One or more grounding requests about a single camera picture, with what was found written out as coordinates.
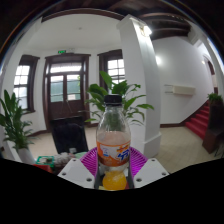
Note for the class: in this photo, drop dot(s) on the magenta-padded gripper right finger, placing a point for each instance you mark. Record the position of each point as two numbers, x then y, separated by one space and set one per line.
148 171

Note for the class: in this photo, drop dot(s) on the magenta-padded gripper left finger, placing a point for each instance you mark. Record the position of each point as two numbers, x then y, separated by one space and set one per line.
76 171

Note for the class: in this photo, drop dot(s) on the orange soda plastic bottle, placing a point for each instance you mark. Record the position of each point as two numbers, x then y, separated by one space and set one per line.
113 150

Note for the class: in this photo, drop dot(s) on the red plastic box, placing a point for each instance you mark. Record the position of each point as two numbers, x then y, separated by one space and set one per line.
42 167

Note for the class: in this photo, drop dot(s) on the black chair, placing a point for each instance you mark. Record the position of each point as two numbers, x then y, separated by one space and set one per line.
68 135

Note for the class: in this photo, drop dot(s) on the red carpeted staircase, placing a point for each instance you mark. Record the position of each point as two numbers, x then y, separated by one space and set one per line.
199 121

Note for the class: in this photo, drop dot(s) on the potted plant in white pot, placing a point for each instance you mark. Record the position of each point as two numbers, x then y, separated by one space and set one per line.
15 126
133 100

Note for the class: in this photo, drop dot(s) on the dark wooden cabinet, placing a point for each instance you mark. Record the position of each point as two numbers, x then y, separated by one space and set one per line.
215 130

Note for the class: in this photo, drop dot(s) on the dark wooden double door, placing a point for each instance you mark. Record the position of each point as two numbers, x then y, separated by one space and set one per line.
66 90

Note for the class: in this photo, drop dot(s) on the small potted plant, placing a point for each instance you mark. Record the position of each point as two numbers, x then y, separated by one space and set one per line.
215 98

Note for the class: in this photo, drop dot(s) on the dark framed window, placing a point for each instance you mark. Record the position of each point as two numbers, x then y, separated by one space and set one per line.
21 83
115 68

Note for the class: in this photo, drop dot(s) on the green exit sign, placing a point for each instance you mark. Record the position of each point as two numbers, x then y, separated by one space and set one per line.
61 51

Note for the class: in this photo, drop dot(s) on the white wall heater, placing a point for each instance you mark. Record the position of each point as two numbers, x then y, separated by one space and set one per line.
181 90

